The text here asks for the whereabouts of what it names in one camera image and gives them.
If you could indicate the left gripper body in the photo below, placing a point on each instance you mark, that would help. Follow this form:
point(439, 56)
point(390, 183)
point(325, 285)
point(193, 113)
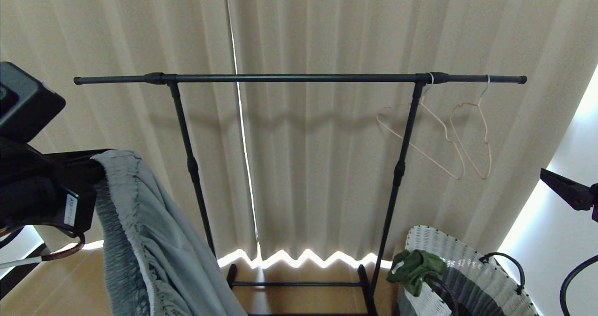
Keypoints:
point(37, 199)

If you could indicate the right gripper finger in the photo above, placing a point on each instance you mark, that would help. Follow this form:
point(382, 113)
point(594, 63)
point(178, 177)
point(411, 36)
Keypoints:
point(572, 192)

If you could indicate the pink clothes hanger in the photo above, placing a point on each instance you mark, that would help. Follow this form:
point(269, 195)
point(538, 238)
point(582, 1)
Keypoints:
point(490, 164)
point(434, 161)

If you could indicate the pale grey shorts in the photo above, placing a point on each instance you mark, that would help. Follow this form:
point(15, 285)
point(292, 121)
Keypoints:
point(154, 241)

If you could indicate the green long-sleeved shirt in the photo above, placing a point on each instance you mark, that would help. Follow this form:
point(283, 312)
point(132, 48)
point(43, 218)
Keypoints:
point(413, 269)

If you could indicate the white laundry basket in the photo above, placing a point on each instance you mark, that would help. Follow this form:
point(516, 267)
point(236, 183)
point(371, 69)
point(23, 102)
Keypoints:
point(472, 269)

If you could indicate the black clothes rack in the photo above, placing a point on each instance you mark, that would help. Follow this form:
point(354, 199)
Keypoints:
point(299, 78)

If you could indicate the beige curtain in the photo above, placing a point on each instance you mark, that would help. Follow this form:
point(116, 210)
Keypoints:
point(327, 26)

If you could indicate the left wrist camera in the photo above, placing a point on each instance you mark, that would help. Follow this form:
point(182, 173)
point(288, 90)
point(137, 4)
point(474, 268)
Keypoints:
point(28, 101)

